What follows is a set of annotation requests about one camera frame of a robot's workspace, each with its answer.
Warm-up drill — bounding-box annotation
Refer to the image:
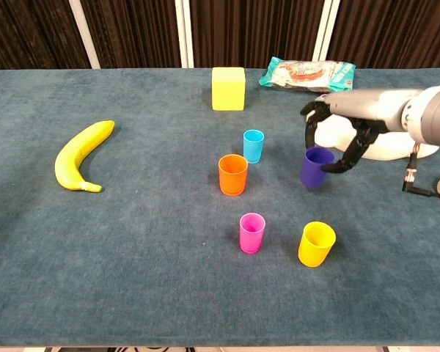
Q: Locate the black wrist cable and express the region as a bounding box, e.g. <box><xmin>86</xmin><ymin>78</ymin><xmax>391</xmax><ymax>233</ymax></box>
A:
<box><xmin>402</xmin><ymin>143</ymin><xmax>440</xmax><ymax>199</ymax></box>

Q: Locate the yellow toy banana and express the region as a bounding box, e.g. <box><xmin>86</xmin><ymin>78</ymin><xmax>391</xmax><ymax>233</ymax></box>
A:
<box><xmin>54</xmin><ymin>120</ymin><xmax>116</xmax><ymax>194</ymax></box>

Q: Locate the yellow cube block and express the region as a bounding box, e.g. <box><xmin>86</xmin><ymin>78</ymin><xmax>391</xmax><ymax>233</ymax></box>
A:
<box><xmin>210</xmin><ymin>66</ymin><xmax>247</xmax><ymax>112</ymax></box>

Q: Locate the teal snack packet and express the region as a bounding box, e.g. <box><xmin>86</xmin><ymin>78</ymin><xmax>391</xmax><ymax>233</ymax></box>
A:
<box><xmin>258</xmin><ymin>56</ymin><xmax>357</xmax><ymax>95</ymax></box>

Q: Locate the orange plastic cup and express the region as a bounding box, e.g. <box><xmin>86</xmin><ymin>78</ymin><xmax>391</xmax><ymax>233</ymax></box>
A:
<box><xmin>218</xmin><ymin>153</ymin><xmax>249</xmax><ymax>197</ymax></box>

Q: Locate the purple plastic cup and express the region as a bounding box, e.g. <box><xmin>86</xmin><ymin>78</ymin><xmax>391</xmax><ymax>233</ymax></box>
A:
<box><xmin>299</xmin><ymin>146</ymin><xmax>336</xmax><ymax>189</ymax></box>

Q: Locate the teal table cloth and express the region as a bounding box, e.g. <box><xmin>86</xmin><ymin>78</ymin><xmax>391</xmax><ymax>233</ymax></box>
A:
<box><xmin>0</xmin><ymin>67</ymin><xmax>440</xmax><ymax>348</ymax></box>

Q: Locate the yellow plastic cup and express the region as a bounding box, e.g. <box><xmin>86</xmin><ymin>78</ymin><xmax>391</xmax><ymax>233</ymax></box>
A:
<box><xmin>297</xmin><ymin>221</ymin><xmax>337</xmax><ymax>268</ymax></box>

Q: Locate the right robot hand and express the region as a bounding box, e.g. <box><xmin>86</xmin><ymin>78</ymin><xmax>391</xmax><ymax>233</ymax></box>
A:
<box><xmin>300</xmin><ymin>89</ymin><xmax>405</xmax><ymax>174</ymax></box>

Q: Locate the blue plastic cup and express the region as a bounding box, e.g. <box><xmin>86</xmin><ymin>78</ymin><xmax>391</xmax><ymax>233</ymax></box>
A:
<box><xmin>243</xmin><ymin>128</ymin><xmax>265</xmax><ymax>165</ymax></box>

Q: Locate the pink plastic cup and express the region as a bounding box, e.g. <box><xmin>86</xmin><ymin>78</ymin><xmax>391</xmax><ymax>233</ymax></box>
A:
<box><xmin>239</xmin><ymin>212</ymin><xmax>267</xmax><ymax>254</ymax></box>

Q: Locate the white partition frame post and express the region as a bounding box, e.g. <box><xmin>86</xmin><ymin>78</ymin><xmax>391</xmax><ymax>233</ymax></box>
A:
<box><xmin>311</xmin><ymin>0</ymin><xmax>342</xmax><ymax>63</ymax></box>
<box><xmin>174</xmin><ymin>0</ymin><xmax>195</xmax><ymax>69</ymax></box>
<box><xmin>67</xmin><ymin>0</ymin><xmax>101</xmax><ymax>70</ymax></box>

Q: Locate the dark brown partition panel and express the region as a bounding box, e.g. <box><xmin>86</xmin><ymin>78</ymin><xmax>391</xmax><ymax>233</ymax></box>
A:
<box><xmin>328</xmin><ymin>0</ymin><xmax>440</xmax><ymax>70</ymax></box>
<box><xmin>188</xmin><ymin>0</ymin><xmax>326</xmax><ymax>70</ymax></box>
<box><xmin>79</xmin><ymin>0</ymin><xmax>186</xmax><ymax>70</ymax></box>
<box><xmin>0</xmin><ymin>0</ymin><xmax>92</xmax><ymax>70</ymax></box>

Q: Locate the white fish toy board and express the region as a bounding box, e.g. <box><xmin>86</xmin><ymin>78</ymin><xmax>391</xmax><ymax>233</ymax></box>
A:
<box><xmin>313</xmin><ymin>115</ymin><xmax>440</xmax><ymax>161</ymax></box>

